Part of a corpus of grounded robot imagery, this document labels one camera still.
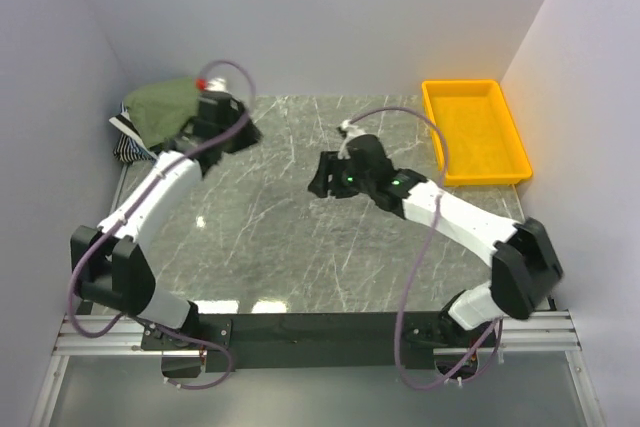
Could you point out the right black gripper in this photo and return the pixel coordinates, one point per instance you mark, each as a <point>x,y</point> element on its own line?
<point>330,165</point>

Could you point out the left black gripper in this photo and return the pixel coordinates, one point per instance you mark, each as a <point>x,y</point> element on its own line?
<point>250,135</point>

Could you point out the green motorcycle tank top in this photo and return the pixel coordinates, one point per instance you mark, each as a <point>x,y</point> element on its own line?
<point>159,110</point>

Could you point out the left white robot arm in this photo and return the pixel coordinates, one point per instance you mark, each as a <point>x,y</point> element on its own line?
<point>109,266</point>

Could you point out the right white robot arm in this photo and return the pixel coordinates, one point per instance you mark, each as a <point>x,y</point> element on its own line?
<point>523,262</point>

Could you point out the thin striped navy tank top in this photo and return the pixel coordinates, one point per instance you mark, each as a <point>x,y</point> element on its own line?
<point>130,149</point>

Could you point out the black white striped tank top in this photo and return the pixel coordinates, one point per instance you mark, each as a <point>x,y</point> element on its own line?
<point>124,125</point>

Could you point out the yellow plastic tray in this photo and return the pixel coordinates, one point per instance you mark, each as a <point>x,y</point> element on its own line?
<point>481,144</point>

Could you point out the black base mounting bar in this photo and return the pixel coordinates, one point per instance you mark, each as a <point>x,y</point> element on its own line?
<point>313,340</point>

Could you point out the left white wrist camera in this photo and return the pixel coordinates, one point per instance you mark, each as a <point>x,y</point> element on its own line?
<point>216,104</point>

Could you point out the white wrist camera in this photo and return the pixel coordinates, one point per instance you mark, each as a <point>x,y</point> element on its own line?
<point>349,132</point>
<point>216,104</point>

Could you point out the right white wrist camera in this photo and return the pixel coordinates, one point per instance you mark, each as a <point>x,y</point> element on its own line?
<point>349,132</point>

